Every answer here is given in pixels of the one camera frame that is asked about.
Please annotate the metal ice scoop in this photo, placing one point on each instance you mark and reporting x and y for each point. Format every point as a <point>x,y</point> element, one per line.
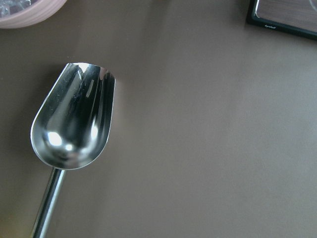
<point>71,128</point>

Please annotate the black wood-top stand base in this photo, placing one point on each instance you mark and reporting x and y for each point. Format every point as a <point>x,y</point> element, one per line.
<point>297,17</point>

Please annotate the pink bowl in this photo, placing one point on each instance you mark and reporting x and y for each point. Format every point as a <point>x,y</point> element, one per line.
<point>23,13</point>

